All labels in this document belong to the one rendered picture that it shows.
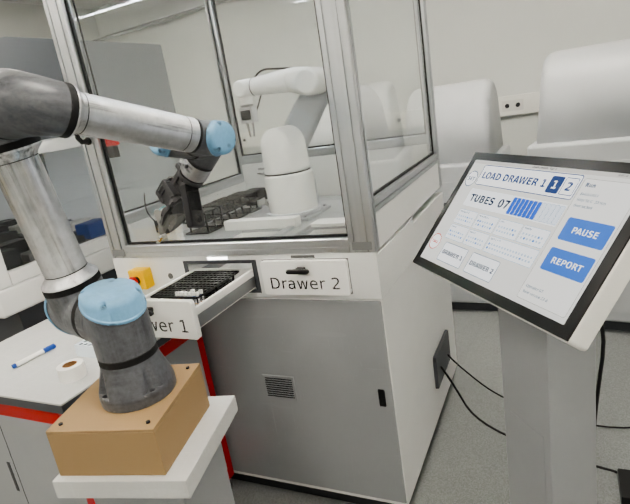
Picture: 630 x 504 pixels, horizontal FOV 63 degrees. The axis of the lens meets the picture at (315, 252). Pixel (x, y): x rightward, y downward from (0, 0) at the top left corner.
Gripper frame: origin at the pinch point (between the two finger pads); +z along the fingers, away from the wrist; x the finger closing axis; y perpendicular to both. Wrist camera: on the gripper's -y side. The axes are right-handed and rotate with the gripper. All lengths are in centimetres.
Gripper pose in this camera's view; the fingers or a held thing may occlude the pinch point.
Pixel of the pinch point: (165, 232)
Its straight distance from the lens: 151.6
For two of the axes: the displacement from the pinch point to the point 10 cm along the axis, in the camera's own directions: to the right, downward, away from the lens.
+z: -5.5, 6.7, 5.0
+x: -5.9, 1.1, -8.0
